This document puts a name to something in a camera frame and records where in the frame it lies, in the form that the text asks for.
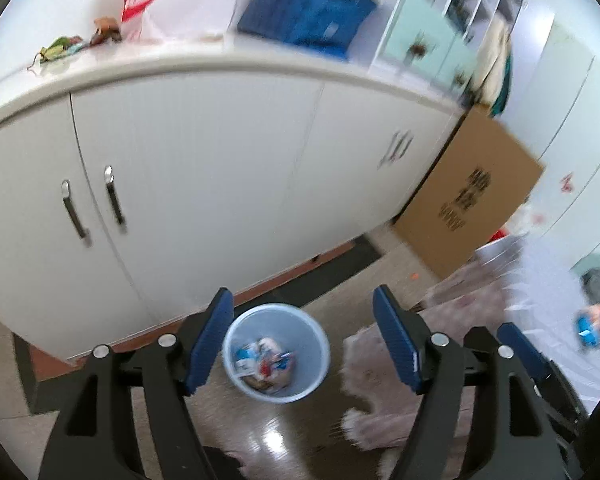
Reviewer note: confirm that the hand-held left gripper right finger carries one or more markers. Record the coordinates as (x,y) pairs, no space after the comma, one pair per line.
(395,340)

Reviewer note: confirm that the butterfly wall sticker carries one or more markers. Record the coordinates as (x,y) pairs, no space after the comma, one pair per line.
(567,182)
(537,219)

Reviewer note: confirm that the pink floral blanket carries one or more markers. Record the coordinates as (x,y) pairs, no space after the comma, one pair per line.
(380,360)

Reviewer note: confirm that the blue folded cloth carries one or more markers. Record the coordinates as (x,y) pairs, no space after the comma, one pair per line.
(305,5)

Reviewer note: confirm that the red white wrapper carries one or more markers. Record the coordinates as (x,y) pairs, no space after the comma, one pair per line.
(275,365)

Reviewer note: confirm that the light blue bin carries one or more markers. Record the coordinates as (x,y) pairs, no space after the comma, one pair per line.
(305,340)

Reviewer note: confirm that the teal garment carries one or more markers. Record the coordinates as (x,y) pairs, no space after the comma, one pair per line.
(504,90)

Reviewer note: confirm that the cream garment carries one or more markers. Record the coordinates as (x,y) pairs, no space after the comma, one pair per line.
(495,50)

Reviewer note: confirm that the small brown item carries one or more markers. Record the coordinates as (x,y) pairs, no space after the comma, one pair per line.
(105,30)

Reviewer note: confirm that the white cabinet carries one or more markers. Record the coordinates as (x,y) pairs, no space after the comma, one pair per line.
(230,160)

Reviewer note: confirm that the person's black clothing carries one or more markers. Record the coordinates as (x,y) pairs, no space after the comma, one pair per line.
(222,465)

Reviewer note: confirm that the cardboard box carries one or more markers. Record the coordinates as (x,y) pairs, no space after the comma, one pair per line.
(480,150)

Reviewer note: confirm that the brown wrapper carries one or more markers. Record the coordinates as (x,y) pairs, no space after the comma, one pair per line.
(265,384)

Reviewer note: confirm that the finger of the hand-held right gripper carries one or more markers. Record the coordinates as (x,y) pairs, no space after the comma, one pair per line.
(522,355)

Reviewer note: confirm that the teal drawer unit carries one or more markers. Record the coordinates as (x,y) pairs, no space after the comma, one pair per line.
(430,25)

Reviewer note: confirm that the purple striped bed cover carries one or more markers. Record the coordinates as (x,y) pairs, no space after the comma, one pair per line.
(540,280)

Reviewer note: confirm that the white wardrobe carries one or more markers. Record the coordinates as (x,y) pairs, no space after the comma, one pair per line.
(570,110)

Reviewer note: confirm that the red printed plastic bag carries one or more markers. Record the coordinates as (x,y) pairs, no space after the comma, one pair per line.
(190,5)

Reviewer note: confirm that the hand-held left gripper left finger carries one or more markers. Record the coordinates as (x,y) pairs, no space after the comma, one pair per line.
(207,345)

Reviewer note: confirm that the white blue wrapper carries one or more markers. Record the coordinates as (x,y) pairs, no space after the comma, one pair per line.
(247,360)

